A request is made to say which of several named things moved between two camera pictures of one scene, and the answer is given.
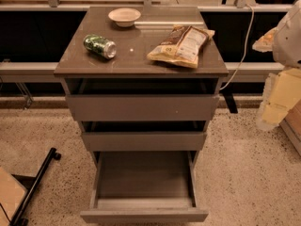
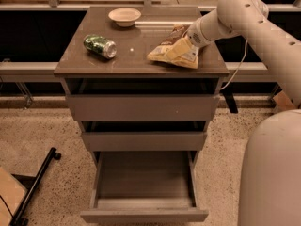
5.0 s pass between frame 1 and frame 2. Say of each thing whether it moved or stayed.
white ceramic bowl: stayed
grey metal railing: stayed
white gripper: moved
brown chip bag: stayed
